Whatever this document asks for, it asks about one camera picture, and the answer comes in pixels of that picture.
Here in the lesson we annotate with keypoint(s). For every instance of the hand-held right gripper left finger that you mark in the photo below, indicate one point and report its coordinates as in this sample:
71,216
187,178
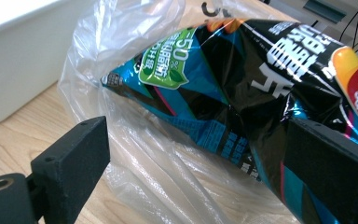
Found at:
74,165

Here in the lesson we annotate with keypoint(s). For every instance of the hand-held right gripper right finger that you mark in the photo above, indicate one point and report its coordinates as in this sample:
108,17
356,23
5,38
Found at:
335,174

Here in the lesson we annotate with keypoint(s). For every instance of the clear plastic bag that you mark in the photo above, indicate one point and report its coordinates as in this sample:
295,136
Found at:
155,174

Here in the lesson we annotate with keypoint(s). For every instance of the white plastic bin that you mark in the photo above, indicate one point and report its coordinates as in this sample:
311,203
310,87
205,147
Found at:
18,62

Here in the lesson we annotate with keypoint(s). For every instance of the blue and black chips bag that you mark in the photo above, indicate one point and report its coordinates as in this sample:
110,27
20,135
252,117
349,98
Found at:
230,77

